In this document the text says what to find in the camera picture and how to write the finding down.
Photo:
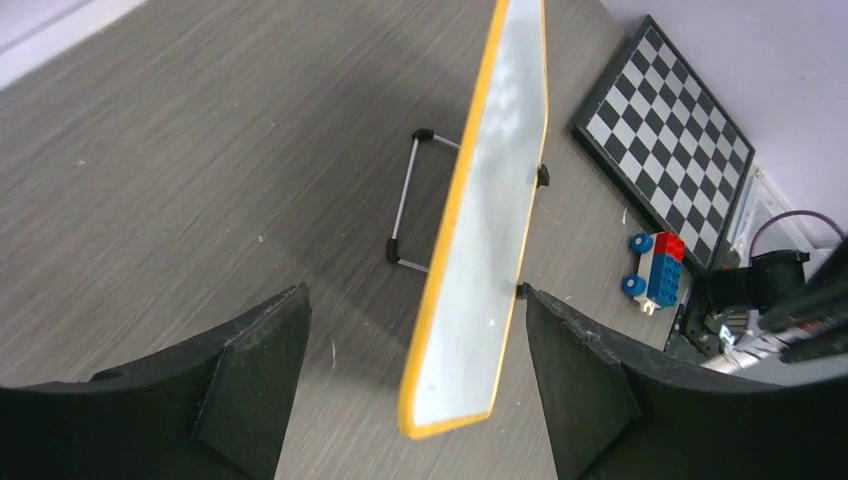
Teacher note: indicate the blue red toy car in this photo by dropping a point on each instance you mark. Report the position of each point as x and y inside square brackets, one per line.
[655, 283]

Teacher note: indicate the metal whiteboard stand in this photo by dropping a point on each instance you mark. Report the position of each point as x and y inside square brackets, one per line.
[414, 199]

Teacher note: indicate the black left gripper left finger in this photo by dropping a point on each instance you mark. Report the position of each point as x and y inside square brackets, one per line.
[214, 406]

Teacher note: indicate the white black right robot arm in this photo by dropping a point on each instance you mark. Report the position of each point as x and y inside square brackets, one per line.
[739, 317]

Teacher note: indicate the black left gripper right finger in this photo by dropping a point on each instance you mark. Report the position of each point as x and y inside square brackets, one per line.
[616, 408]

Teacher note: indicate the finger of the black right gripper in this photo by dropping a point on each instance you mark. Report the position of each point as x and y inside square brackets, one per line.
[823, 298]
[826, 345]

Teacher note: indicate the black white checkerboard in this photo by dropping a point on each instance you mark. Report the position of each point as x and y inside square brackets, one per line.
[653, 126]

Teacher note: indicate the brown whiteboard marker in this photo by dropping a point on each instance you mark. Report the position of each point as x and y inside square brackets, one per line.
[764, 346]

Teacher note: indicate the yellow framed whiteboard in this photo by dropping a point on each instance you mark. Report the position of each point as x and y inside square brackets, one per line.
[457, 348]

